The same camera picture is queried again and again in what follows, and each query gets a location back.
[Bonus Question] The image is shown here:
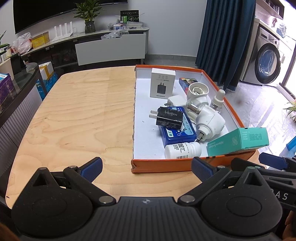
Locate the white plug-in repellent heater green button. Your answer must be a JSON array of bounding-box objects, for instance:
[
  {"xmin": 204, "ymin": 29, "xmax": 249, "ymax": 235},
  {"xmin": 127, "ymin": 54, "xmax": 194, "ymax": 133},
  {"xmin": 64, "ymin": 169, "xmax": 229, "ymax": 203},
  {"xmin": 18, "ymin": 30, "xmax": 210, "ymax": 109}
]
[{"xmin": 187, "ymin": 82, "xmax": 209, "ymax": 105}]

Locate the yellow cardboard box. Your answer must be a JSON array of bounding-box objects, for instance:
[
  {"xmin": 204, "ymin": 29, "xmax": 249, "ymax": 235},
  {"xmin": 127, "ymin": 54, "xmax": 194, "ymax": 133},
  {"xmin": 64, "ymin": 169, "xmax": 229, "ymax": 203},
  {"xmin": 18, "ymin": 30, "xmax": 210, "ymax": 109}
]
[{"xmin": 32, "ymin": 32, "xmax": 50, "ymax": 48}]

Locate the white wifi router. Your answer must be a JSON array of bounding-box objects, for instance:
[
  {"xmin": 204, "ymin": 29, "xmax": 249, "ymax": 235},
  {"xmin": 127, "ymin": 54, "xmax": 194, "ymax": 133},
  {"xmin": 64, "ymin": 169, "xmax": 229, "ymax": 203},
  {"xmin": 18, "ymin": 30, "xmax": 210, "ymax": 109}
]
[{"xmin": 52, "ymin": 22, "xmax": 73, "ymax": 42}]

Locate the black wall television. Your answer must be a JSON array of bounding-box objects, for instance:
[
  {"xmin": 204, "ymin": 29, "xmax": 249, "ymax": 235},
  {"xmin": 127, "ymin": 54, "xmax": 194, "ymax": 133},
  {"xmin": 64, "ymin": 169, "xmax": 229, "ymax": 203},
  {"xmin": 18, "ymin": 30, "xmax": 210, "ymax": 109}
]
[{"xmin": 12, "ymin": 0, "xmax": 129, "ymax": 35}]

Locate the white square wall charger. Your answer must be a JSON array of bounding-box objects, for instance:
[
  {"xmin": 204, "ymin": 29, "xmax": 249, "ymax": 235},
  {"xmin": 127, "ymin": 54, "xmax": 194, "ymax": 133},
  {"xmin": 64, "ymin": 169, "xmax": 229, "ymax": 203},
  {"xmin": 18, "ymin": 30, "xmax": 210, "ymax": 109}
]
[{"xmin": 164, "ymin": 95, "xmax": 187, "ymax": 108}]

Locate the black glass round side table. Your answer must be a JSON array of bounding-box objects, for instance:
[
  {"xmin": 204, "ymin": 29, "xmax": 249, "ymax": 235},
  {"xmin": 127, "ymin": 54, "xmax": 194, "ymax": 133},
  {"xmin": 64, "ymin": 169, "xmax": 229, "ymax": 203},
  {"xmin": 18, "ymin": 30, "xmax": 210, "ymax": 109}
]
[{"xmin": 1, "ymin": 60, "xmax": 42, "ymax": 201}]

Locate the person's right hand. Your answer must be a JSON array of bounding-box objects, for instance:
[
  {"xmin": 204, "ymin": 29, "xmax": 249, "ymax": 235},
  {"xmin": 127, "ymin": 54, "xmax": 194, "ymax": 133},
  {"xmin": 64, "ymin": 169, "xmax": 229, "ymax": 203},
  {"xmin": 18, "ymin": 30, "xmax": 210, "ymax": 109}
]
[{"xmin": 282, "ymin": 211, "xmax": 296, "ymax": 241}]

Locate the white plastic bag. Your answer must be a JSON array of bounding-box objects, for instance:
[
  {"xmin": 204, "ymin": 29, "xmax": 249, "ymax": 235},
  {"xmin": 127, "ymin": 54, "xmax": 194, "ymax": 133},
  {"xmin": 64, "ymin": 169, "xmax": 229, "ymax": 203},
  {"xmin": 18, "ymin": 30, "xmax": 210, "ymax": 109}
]
[{"xmin": 12, "ymin": 32, "xmax": 33, "ymax": 54}]

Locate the blue red playing card pack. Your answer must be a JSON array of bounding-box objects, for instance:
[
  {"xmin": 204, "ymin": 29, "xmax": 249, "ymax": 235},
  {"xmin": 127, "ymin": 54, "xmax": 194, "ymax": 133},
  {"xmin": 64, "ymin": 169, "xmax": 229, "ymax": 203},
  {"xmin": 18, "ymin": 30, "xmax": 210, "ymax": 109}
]
[{"xmin": 179, "ymin": 77, "xmax": 198, "ymax": 94}]

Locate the white small labelled bottle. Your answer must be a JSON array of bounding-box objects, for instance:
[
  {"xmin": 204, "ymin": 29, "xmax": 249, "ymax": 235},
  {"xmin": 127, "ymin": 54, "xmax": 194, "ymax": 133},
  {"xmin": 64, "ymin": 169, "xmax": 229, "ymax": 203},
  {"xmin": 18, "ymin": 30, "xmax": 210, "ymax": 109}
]
[{"xmin": 165, "ymin": 142, "xmax": 202, "ymax": 159}]

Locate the white power adapter box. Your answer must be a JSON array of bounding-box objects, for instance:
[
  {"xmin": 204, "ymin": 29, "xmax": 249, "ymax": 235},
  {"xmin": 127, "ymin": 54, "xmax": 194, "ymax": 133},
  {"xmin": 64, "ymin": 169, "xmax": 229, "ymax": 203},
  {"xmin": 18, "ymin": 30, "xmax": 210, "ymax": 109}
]
[{"xmin": 150, "ymin": 68, "xmax": 176, "ymax": 99}]

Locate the front-load washing machine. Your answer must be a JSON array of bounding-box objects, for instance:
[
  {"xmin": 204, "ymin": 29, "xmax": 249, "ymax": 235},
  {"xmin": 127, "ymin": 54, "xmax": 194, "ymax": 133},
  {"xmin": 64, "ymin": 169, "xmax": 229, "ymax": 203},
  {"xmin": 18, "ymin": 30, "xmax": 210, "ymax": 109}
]
[{"xmin": 240, "ymin": 18, "xmax": 295, "ymax": 87}]

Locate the dark blue curtain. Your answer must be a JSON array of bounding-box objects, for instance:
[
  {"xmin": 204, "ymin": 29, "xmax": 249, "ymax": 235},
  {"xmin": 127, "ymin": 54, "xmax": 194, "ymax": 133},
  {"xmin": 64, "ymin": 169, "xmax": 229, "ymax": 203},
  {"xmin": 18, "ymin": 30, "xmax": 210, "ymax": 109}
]
[{"xmin": 195, "ymin": 0, "xmax": 256, "ymax": 91}]

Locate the potted plant steel pot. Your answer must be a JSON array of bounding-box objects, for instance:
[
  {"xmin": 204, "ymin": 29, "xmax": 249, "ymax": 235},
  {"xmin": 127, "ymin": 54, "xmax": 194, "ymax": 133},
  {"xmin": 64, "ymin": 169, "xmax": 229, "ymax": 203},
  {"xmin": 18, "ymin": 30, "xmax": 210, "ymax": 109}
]
[{"xmin": 0, "ymin": 31, "xmax": 10, "ymax": 61}]

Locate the black wall charger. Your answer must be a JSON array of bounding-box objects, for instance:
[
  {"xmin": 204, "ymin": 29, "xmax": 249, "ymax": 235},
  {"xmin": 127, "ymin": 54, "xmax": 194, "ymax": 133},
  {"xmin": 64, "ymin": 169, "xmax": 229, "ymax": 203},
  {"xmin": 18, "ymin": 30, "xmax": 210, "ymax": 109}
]
[{"xmin": 149, "ymin": 107, "xmax": 183, "ymax": 130}]

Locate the teal green product box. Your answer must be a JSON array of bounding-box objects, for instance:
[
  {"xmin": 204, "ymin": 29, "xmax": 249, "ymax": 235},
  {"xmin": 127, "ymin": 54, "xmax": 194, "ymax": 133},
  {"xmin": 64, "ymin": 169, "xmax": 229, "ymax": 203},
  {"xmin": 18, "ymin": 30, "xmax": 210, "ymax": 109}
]
[{"xmin": 207, "ymin": 128, "xmax": 269, "ymax": 156}]

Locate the purple patterned gift box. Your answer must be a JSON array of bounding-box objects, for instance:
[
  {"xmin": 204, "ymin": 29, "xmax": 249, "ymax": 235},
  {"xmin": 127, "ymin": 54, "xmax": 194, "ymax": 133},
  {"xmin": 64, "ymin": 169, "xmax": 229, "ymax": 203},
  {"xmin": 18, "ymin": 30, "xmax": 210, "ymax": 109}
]
[{"xmin": 0, "ymin": 73, "xmax": 16, "ymax": 113}]

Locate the clear repellent refill bottle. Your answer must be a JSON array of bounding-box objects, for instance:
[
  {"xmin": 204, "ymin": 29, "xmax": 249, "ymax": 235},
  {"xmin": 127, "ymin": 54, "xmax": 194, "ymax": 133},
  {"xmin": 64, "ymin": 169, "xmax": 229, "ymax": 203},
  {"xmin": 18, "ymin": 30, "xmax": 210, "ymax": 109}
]
[{"xmin": 210, "ymin": 89, "xmax": 225, "ymax": 113}]

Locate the blue tin with cartoon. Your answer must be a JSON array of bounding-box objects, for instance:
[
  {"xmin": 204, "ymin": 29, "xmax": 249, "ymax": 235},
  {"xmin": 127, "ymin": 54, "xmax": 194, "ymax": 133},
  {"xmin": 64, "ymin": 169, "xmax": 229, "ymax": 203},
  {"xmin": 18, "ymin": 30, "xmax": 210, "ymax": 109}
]
[{"xmin": 159, "ymin": 106, "xmax": 197, "ymax": 147}]

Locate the clear plastic bag on console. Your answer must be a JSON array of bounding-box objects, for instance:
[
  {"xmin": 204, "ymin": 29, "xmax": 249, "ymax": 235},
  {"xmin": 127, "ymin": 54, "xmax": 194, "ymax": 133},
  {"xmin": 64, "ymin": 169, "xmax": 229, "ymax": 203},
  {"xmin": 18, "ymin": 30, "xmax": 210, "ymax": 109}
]
[{"xmin": 101, "ymin": 29, "xmax": 129, "ymax": 40}]

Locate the black green display box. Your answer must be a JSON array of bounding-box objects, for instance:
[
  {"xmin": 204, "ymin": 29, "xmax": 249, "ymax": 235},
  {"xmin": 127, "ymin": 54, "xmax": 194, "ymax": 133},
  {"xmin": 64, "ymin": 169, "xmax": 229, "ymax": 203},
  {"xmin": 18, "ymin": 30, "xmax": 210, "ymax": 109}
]
[{"xmin": 120, "ymin": 10, "xmax": 139, "ymax": 24}]

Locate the blue plastic floor bag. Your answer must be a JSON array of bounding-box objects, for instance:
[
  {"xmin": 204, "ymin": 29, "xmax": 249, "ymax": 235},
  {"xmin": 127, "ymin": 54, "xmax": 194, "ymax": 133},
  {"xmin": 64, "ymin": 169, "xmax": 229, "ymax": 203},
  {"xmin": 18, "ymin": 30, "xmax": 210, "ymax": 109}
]
[{"xmin": 36, "ymin": 72, "xmax": 58, "ymax": 100}]

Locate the white TV console cabinet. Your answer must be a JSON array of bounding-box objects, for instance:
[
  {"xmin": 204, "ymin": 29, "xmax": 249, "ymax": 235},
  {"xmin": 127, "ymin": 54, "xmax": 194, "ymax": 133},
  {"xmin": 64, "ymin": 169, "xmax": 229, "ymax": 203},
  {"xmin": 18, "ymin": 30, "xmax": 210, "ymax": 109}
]
[{"xmin": 22, "ymin": 28, "xmax": 149, "ymax": 69}]

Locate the white yellow floor carton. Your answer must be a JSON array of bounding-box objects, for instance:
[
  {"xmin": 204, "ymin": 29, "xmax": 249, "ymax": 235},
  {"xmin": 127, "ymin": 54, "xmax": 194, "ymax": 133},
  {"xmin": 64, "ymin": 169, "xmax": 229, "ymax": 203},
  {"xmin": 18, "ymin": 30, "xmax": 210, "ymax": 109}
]
[{"xmin": 39, "ymin": 62, "xmax": 54, "ymax": 80}]

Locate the small floor plant by window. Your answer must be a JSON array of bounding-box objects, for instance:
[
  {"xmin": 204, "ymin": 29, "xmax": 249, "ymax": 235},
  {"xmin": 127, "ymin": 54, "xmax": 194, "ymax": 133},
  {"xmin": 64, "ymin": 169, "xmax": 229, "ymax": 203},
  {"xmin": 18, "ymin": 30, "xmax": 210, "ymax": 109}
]
[{"xmin": 284, "ymin": 100, "xmax": 296, "ymax": 122}]

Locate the orange white cardboard box tray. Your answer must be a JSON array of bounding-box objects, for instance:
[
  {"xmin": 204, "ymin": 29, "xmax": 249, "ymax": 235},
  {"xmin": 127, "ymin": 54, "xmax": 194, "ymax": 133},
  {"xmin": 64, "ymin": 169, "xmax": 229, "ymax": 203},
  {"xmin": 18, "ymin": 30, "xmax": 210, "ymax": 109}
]
[{"xmin": 131, "ymin": 65, "xmax": 255, "ymax": 173}]

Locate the white plug-in heater with bottle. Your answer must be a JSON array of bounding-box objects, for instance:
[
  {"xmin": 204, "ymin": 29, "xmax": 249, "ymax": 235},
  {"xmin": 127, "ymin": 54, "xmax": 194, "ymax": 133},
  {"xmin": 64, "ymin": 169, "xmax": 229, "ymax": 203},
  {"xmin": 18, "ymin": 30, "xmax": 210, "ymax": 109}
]
[{"xmin": 185, "ymin": 100, "xmax": 226, "ymax": 142}]

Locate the potted green plant glass vase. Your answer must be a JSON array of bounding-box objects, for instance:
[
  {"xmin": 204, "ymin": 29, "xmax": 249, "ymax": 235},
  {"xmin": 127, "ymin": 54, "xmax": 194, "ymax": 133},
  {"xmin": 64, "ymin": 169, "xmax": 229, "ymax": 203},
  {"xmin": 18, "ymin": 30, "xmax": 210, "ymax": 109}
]
[{"xmin": 73, "ymin": 0, "xmax": 103, "ymax": 34}]

